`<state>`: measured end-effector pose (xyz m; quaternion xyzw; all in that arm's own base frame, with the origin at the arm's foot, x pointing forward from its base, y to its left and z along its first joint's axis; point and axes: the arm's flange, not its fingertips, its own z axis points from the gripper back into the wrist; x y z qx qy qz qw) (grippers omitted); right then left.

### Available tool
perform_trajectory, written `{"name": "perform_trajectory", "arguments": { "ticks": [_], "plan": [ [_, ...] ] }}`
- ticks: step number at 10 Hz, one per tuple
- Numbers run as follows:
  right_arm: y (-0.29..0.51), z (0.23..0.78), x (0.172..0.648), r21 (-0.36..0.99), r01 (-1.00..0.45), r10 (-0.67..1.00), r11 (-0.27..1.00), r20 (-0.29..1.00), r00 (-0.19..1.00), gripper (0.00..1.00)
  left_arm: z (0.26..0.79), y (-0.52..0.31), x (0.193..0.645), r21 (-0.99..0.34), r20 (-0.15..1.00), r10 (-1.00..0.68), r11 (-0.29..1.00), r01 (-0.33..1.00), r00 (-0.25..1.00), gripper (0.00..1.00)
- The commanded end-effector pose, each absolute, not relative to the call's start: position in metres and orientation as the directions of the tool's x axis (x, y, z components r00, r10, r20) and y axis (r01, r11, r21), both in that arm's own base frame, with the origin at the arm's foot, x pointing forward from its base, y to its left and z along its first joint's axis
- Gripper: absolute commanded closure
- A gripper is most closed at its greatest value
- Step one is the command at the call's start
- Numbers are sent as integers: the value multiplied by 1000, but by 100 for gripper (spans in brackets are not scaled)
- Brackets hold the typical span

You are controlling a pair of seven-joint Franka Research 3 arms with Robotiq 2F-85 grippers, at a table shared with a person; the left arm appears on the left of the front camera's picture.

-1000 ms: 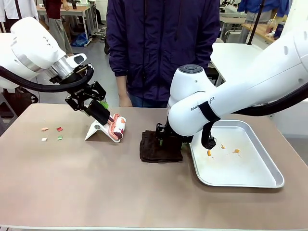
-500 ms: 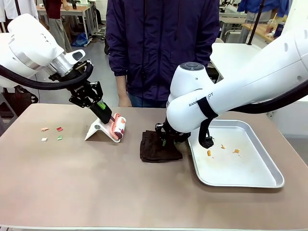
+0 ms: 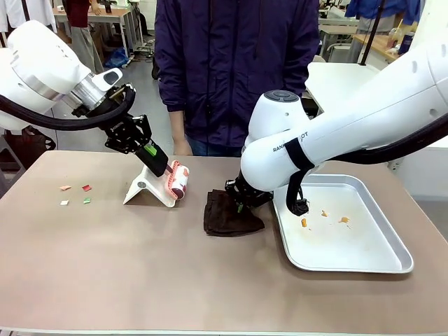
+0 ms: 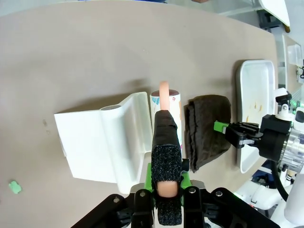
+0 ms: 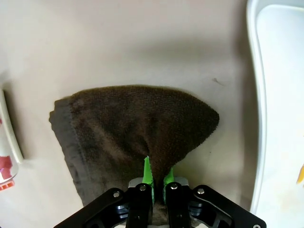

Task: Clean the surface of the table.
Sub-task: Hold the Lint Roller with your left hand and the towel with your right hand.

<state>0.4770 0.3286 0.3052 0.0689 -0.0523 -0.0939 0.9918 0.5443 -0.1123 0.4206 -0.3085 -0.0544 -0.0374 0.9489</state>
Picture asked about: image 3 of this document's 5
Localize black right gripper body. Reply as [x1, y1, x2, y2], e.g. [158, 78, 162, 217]
[225, 174, 274, 210]

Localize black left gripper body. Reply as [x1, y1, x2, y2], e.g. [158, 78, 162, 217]
[103, 114, 142, 145]

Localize dark brown cloth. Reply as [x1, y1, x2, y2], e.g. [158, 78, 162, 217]
[204, 188, 266, 238]

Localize pink lint roller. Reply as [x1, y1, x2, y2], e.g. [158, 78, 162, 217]
[162, 160, 192, 201]

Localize person's right forearm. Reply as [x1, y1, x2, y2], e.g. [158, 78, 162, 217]
[169, 111, 187, 137]

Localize person's right hand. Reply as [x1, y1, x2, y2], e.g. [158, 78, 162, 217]
[174, 134, 194, 157]

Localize white lint roller stand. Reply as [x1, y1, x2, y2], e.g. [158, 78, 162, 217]
[122, 164, 178, 210]

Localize blue jeans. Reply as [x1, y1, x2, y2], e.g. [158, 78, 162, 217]
[185, 135, 246, 158]

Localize blue plastic bag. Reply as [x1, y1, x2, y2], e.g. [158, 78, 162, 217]
[104, 47, 131, 69]

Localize bystander in red shirt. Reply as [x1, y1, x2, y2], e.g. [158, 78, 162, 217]
[65, 0, 106, 74]

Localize silver metal tray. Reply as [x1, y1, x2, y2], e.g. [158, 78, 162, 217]
[272, 174, 414, 274]

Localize cardboard box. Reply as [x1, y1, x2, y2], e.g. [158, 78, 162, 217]
[55, 24, 74, 45]

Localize person in navy jacket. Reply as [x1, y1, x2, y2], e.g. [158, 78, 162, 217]
[153, 0, 320, 150]

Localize wooden background table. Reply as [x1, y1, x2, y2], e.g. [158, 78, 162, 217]
[52, 6, 143, 60]

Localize white lab coat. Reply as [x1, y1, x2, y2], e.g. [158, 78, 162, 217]
[0, 0, 57, 34]

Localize grey metal desk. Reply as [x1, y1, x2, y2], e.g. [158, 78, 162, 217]
[318, 15, 360, 63]

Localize wooden side table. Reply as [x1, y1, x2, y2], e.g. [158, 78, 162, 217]
[352, 33, 400, 66]

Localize black stand pole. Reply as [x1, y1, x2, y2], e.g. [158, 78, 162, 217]
[358, 0, 384, 67]

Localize clear cup with straw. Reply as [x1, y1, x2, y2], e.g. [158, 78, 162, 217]
[386, 22, 404, 55]

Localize dark blue cup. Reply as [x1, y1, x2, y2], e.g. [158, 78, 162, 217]
[401, 32, 417, 56]

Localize blue hanging jacket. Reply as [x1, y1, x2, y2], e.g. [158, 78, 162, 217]
[344, 0, 423, 27]

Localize black right arm cable sleeve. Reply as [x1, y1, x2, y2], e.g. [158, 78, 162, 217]
[285, 120, 448, 217]

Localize black arm cable sleeve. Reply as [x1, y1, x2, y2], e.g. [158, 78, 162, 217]
[0, 83, 137, 132]
[285, 120, 448, 217]

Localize black left arm cable sleeve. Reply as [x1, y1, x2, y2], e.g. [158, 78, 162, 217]
[0, 83, 137, 132]

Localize grey metal frame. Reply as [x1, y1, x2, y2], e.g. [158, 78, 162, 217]
[0, 134, 27, 199]

